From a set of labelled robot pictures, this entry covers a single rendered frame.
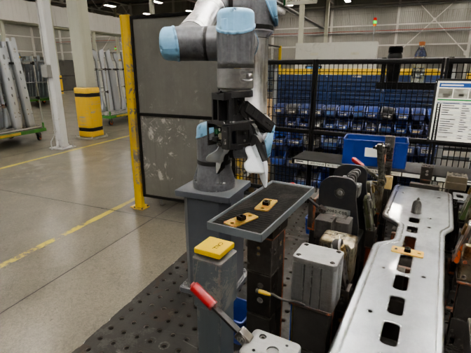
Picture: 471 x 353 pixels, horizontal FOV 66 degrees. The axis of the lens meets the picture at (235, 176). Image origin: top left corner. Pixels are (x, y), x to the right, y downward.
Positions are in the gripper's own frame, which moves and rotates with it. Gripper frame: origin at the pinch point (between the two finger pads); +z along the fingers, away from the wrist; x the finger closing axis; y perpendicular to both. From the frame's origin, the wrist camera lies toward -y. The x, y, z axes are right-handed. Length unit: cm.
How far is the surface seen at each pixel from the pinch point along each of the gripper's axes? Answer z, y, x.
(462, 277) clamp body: 32, -51, 36
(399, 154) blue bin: 16, -120, -11
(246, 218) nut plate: 9.5, -1.2, 0.3
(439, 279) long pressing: 26, -36, 34
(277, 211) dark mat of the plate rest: 9.8, -10.1, 2.6
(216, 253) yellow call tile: 9.8, 14.8, 7.4
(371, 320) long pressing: 25.8, -8.5, 29.4
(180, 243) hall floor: 126, -115, -188
